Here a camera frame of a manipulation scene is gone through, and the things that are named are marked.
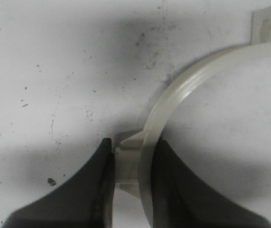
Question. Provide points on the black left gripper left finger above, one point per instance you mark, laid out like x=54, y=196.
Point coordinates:
x=83, y=201

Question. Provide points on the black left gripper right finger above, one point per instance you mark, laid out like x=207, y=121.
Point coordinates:
x=181, y=199

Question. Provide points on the white half clamp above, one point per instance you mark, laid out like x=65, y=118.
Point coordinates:
x=134, y=154

